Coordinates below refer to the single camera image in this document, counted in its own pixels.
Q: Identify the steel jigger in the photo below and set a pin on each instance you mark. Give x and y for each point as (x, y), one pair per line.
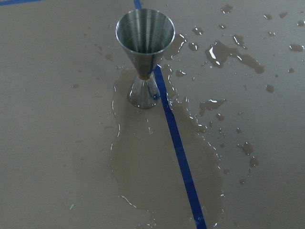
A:
(144, 35)

